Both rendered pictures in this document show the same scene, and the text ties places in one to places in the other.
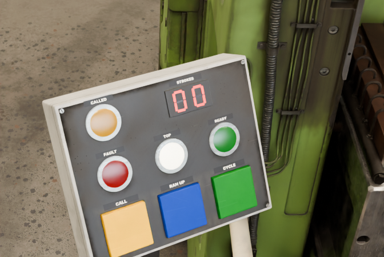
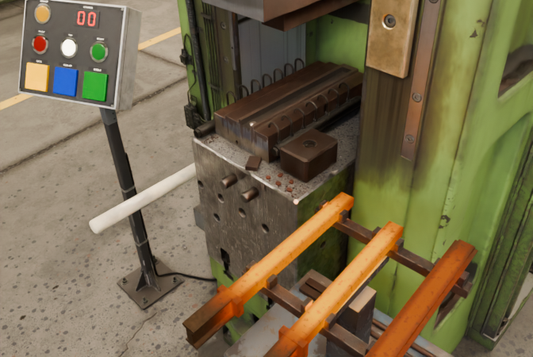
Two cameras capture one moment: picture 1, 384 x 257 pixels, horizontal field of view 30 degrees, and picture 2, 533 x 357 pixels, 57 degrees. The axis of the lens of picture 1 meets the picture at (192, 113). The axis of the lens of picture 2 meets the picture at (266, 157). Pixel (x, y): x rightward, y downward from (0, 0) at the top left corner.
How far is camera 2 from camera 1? 144 cm
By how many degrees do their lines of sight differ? 40
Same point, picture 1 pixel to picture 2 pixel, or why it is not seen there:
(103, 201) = (32, 55)
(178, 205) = (62, 76)
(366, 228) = (199, 174)
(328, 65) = (227, 55)
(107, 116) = (44, 10)
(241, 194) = (96, 89)
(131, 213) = (39, 68)
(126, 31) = not seen: hidden behind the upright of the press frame
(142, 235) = (40, 83)
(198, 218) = (70, 90)
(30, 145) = not seen: hidden behind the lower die
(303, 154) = not seen: hidden behind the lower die
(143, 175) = (53, 51)
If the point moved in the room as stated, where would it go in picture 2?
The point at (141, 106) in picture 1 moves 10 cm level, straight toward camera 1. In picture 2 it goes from (62, 13) to (27, 22)
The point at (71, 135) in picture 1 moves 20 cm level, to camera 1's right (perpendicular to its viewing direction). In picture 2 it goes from (27, 13) to (53, 32)
